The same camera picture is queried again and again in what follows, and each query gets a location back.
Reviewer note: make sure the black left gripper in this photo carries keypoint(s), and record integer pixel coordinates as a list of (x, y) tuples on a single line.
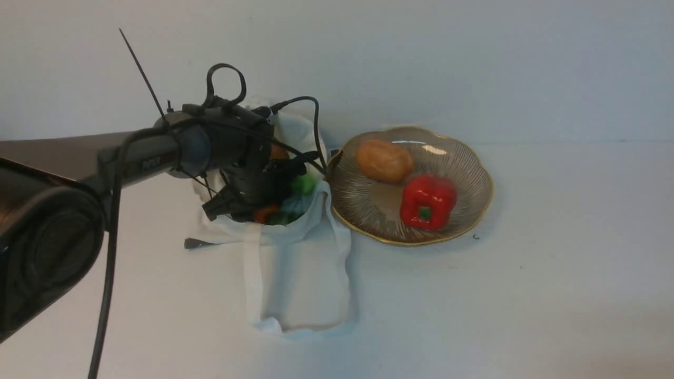
[(251, 180)]

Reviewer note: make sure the orange carrot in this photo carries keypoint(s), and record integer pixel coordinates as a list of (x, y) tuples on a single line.
[(262, 215)]

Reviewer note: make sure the white cloth tote bag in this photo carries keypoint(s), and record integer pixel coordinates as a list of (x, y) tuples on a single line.
[(294, 267)]

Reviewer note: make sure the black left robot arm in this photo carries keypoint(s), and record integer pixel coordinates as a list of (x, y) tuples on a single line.
[(57, 194)]

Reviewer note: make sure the brown potato in bag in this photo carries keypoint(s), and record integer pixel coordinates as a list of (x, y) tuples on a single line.
[(278, 153)]

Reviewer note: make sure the green vegetable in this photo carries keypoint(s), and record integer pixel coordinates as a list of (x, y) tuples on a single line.
[(304, 185)]

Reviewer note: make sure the brown potato in basket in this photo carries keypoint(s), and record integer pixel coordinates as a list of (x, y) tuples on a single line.
[(384, 161)]

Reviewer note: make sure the red bell pepper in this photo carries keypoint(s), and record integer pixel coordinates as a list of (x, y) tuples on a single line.
[(428, 202)]

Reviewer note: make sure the black cable tie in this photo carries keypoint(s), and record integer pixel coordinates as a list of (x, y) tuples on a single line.
[(142, 76)]

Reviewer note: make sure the gold wire fruit basket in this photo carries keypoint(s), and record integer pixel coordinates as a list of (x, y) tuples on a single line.
[(372, 208)]

